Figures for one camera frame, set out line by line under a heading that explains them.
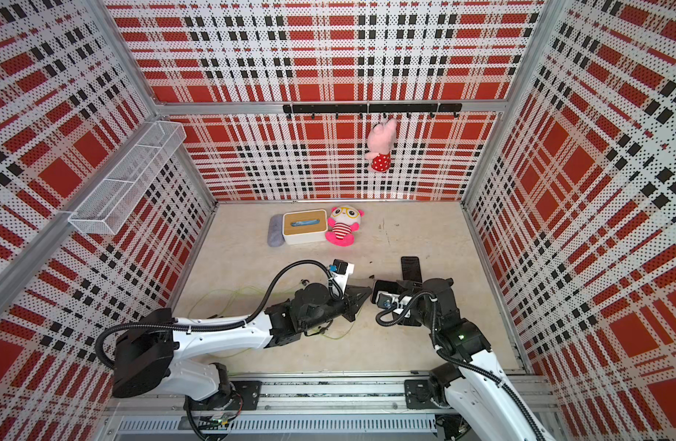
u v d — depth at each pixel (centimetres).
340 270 64
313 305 55
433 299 55
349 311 64
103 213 68
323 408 73
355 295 66
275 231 107
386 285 73
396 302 62
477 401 57
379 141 92
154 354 41
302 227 108
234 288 96
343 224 106
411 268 98
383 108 92
